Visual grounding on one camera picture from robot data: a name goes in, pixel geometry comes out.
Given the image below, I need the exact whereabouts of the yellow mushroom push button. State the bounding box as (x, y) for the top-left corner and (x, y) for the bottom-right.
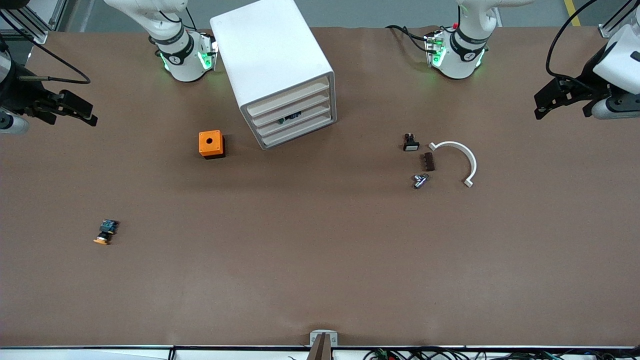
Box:
(93, 219), (120, 246)

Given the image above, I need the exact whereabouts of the orange box with hole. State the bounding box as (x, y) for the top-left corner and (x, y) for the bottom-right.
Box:
(198, 130), (226, 160)

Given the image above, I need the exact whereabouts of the brown flat bar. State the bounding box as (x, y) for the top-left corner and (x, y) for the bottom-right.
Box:
(307, 332), (334, 360)

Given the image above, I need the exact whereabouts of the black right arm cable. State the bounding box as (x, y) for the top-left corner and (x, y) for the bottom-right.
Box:
(0, 10), (92, 85)

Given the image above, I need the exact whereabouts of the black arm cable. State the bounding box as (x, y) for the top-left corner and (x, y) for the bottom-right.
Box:
(545, 0), (601, 84)
(0, 10), (92, 85)

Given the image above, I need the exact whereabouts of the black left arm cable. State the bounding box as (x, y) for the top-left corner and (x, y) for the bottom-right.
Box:
(545, 0), (601, 84)

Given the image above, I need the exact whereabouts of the aluminium frame profile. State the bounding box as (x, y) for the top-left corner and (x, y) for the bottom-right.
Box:
(599, 0), (640, 39)
(0, 0), (68, 45)

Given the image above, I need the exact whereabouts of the white curved plastic bracket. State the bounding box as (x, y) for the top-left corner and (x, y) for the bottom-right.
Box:
(428, 141), (478, 189)

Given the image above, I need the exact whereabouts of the black base cable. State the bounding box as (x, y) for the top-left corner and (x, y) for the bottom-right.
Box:
(385, 24), (434, 54)

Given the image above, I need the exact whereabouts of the black cable bundle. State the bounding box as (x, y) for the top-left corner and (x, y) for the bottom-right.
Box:
(362, 347), (640, 360)

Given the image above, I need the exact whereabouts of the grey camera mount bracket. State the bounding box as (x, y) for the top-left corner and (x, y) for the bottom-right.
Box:
(309, 329), (339, 347)

